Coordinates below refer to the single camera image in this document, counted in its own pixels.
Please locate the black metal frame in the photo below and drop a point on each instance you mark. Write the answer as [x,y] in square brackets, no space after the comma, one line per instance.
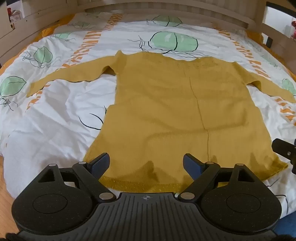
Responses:
[275,6]

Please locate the blue cloth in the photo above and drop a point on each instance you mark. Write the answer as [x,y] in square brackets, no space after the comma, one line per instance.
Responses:
[286,228]

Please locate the wooden bed frame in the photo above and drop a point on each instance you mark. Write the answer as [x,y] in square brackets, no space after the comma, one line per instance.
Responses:
[208,14]

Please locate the pile of colourful clothes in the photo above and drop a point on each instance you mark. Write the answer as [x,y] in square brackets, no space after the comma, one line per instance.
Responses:
[294,29]

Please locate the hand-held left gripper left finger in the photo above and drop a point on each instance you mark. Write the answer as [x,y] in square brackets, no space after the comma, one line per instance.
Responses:
[101,163]

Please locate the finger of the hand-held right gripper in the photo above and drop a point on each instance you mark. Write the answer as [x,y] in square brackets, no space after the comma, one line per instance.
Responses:
[283,149]

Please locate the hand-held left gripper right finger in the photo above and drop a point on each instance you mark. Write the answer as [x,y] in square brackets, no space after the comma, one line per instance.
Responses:
[190,162]

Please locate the mustard yellow knit sweater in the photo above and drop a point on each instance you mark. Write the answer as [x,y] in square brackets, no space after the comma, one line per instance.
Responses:
[161,104]

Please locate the white leaf print duvet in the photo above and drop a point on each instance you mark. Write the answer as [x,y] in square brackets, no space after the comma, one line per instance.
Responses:
[57,129]

